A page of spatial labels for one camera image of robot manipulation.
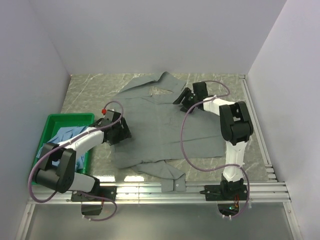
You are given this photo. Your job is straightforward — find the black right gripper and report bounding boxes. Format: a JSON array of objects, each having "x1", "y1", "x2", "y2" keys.
[{"x1": 173, "y1": 87, "x2": 199, "y2": 114}]

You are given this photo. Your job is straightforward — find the grey long sleeve shirt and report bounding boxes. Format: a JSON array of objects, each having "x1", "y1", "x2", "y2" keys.
[{"x1": 111, "y1": 72, "x2": 225, "y2": 192}]

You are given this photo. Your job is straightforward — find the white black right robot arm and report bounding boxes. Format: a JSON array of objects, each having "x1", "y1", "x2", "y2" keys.
[{"x1": 173, "y1": 81, "x2": 254, "y2": 201}]

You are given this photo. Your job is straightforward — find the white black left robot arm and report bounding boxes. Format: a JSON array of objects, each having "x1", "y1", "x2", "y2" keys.
[{"x1": 28, "y1": 110, "x2": 132, "y2": 201}]

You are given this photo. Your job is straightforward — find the blue long sleeve shirt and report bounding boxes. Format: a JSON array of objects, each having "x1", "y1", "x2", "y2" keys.
[{"x1": 30, "y1": 127, "x2": 102, "y2": 177}]

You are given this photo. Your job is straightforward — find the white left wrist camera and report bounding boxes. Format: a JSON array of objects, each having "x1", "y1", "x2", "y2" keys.
[{"x1": 101, "y1": 108, "x2": 115, "y2": 116}]

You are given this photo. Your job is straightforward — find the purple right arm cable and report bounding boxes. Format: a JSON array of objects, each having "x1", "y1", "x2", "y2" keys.
[{"x1": 180, "y1": 80, "x2": 251, "y2": 222}]

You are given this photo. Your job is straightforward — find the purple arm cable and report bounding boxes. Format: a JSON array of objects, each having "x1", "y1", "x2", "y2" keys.
[
  {"x1": 27, "y1": 100, "x2": 125, "y2": 223},
  {"x1": 180, "y1": 80, "x2": 251, "y2": 222}
]

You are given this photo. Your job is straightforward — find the aluminium mounting rail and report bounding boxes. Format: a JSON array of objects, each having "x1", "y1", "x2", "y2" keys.
[{"x1": 27, "y1": 181, "x2": 292, "y2": 205}]

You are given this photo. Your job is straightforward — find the aluminium side rail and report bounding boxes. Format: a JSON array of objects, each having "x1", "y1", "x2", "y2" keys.
[{"x1": 239, "y1": 74, "x2": 278, "y2": 183}]

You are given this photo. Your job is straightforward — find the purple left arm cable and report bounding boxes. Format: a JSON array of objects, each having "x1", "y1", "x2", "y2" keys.
[{"x1": 27, "y1": 100, "x2": 125, "y2": 223}]

